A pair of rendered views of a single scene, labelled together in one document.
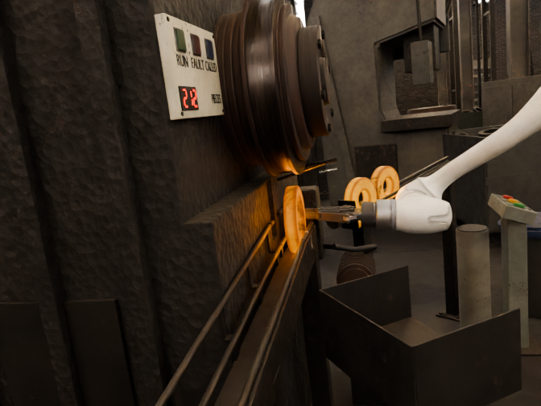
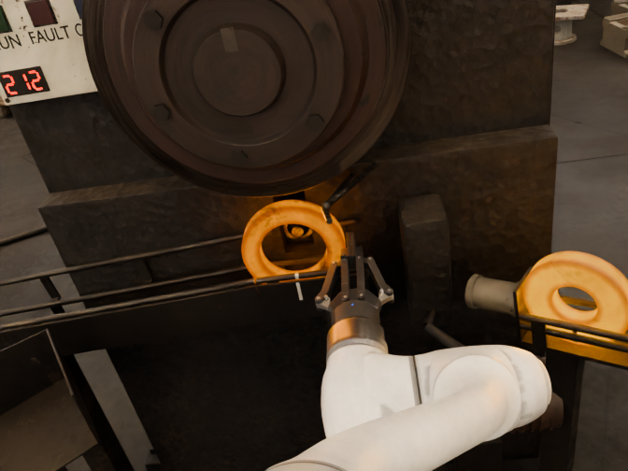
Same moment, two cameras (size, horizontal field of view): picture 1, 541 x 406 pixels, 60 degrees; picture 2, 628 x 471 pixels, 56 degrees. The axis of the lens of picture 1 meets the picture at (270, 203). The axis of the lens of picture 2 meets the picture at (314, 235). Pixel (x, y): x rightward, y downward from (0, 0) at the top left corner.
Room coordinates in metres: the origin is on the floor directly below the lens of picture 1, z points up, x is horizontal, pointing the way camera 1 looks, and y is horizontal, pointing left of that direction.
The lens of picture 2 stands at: (1.24, -0.96, 1.33)
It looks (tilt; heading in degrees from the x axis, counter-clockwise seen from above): 32 degrees down; 84
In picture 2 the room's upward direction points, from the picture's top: 11 degrees counter-clockwise
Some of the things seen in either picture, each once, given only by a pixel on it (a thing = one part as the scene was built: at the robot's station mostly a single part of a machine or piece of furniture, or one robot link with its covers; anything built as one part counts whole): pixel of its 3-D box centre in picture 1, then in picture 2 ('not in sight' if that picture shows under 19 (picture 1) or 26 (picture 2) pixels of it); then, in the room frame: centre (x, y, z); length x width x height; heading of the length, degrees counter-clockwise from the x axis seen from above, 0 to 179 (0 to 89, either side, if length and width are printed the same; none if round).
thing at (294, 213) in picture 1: (295, 219); (293, 248); (1.29, -0.06, 0.75); 0.18 x 0.03 x 0.18; 168
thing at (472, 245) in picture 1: (474, 290); not in sight; (1.78, -0.77, 0.26); 0.12 x 0.12 x 0.52
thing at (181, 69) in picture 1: (195, 72); (55, 41); (0.98, 0.12, 1.15); 0.26 x 0.02 x 0.18; 167
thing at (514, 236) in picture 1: (514, 273); not in sight; (1.78, -0.94, 0.31); 0.24 x 0.16 x 0.62; 167
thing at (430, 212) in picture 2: (305, 223); (425, 261); (1.52, -0.11, 0.68); 0.11 x 0.08 x 0.24; 77
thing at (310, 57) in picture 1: (317, 82); (240, 68); (1.27, -0.16, 1.11); 0.28 x 0.06 x 0.28; 167
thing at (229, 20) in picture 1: (251, 91); not in sight; (1.31, 0.01, 1.12); 0.47 x 0.10 x 0.47; 167
